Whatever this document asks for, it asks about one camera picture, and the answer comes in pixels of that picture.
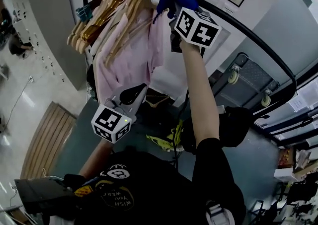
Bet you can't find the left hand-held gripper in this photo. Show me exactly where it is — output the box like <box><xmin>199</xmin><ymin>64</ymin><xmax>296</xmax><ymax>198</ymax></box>
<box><xmin>91</xmin><ymin>83</ymin><xmax>148</xmax><ymax>145</ymax></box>

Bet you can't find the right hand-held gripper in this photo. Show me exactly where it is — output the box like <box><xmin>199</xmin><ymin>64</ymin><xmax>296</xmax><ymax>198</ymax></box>
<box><xmin>169</xmin><ymin>1</ymin><xmax>222</xmax><ymax>57</ymax></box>

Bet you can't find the black metal clothes rack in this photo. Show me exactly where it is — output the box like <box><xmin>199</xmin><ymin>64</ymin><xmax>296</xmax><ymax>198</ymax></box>
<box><xmin>81</xmin><ymin>0</ymin><xmax>298</xmax><ymax>120</ymax></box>

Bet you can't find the person's left forearm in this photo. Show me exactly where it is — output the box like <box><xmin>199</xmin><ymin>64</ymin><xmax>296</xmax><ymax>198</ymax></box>
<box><xmin>78</xmin><ymin>139</ymin><xmax>115</xmax><ymax>179</ymax></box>

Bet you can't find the person's right forearm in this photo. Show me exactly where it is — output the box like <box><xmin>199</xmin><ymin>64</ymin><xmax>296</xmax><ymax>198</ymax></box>
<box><xmin>179</xmin><ymin>40</ymin><xmax>221</xmax><ymax>149</ymax></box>

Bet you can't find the pink garment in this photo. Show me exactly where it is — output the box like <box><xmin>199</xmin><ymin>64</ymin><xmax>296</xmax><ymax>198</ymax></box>
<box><xmin>94</xmin><ymin>7</ymin><xmax>165</xmax><ymax>107</ymax></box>

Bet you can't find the yellow-green vest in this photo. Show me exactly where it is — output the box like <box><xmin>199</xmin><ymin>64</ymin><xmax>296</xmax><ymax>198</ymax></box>
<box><xmin>146</xmin><ymin>119</ymin><xmax>184</xmax><ymax>151</ymax></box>

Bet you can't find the beige garment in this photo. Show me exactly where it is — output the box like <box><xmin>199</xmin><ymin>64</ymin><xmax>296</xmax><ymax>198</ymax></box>
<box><xmin>85</xmin><ymin>2</ymin><xmax>130</xmax><ymax>63</ymax></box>

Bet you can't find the white fabric item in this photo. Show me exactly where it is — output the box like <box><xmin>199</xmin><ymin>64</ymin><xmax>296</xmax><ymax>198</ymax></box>
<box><xmin>163</xmin><ymin>144</ymin><xmax>184</xmax><ymax>152</ymax></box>

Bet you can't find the person's black printed t-shirt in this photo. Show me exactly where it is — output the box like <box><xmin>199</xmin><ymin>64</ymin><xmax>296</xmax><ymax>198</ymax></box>
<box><xmin>62</xmin><ymin>138</ymin><xmax>246</xmax><ymax>225</ymax></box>

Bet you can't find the row of wooden hangers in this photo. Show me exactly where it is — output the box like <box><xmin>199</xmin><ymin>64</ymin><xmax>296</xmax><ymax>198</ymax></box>
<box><xmin>66</xmin><ymin>0</ymin><xmax>153</xmax><ymax>68</ymax></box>

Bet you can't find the wooden slat panel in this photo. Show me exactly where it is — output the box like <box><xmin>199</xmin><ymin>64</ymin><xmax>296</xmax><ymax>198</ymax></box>
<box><xmin>19</xmin><ymin>101</ymin><xmax>77</xmax><ymax>180</ymax></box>

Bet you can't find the teal clip hanger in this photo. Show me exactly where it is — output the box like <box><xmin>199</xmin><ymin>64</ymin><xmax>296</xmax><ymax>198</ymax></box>
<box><xmin>76</xmin><ymin>4</ymin><xmax>93</xmax><ymax>22</ymax></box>

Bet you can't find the grey platform trolley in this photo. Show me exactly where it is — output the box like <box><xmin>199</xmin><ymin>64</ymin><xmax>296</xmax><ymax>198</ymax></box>
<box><xmin>210</xmin><ymin>52</ymin><xmax>280</xmax><ymax>108</ymax></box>

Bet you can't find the large black backpack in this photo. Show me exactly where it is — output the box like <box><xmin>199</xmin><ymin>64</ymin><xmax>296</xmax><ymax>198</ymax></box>
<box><xmin>182</xmin><ymin>106</ymin><xmax>254</xmax><ymax>155</ymax></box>

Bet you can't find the grey locker cabinet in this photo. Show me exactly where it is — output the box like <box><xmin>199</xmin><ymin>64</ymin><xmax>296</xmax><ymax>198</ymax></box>
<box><xmin>9</xmin><ymin>0</ymin><xmax>87</xmax><ymax>90</ymax></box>

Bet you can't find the person's white shoe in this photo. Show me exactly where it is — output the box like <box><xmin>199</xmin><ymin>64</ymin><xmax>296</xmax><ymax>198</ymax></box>
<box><xmin>205</xmin><ymin>200</ymin><xmax>236</xmax><ymax>225</ymax></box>

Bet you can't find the large white paper notice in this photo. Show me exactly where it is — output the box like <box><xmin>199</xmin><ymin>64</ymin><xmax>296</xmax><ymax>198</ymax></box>
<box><xmin>289</xmin><ymin>94</ymin><xmax>309</xmax><ymax>113</ymax></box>

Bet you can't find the black framed glass door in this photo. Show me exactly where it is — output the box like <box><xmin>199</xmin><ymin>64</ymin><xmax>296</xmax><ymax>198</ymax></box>
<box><xmin>250</xmin><ymin>70</ymin><xmax>318</xmax><ymax>145</ymax></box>

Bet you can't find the open brown cardboard box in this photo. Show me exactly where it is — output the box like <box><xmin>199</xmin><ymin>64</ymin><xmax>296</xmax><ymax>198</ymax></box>
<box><xmin>277</xmin><ymin>146</ymin><xmax>295</xmax><ymax>169</ymax></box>

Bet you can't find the white box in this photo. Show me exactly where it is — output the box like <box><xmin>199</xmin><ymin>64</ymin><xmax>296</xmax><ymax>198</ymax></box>
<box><xmin>273</xmin><ymin>166</ymin><xmax>298</xmax><ymax>182</ymax></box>

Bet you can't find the black office chair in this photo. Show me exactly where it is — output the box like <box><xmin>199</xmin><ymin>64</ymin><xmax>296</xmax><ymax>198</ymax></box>
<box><xmin>247</xmin><ymin>199</ymin><xmax>281</xmax><ymax>225</ymax></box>

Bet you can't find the black jacket on desk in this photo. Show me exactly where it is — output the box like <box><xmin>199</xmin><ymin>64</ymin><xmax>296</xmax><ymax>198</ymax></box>
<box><xmin>285</xmin><ymin>179</ymin><xmax>318</xmax><ymax>205</ymax></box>

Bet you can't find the white cable with wall plug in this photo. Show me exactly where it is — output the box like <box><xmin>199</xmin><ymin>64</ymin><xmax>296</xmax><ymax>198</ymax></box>
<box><xmin>4</xmin><ymin>76</ymin><xmax>34</xmax><ymax>130</ymax></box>

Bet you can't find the thin white floor cable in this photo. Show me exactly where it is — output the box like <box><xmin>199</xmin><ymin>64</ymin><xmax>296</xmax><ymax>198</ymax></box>
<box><xmin>42</xmin><ymin>168</ymin><xmax>65</xmax><ymax>181</ymax></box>

